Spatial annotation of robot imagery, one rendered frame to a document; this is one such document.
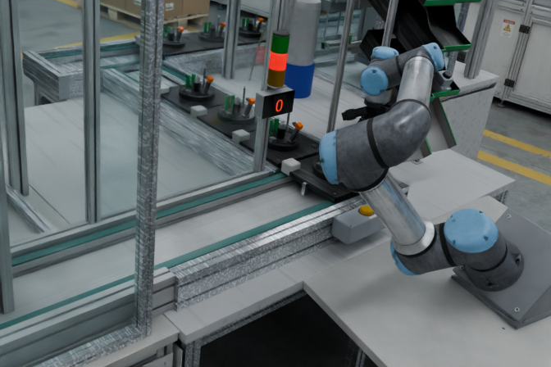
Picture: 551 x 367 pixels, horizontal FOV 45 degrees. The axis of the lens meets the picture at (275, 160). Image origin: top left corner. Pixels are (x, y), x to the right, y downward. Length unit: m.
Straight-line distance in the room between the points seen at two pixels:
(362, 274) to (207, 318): 0.47
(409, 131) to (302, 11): 1.56
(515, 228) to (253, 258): 0.72
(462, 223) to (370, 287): 0.31
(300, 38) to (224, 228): 1.28
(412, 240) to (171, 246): 0.62
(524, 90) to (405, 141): 4.67
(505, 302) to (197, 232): 0.84
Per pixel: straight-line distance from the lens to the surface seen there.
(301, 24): 2.94
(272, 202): 2.04
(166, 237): 1.84
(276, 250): 1.81
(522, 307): 1.86
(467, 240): 1.71
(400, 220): 1.64
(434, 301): 1.86
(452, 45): 2.32
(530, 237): 1.93
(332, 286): 1.83
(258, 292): 1.76
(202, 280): 1.67
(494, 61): 6.11
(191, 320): 1.66
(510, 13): 6.01
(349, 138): 1.46
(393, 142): 1.43
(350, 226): 1.90
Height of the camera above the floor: 1.93
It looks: 26 degrees down
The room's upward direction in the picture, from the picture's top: 7 degrees clockwise
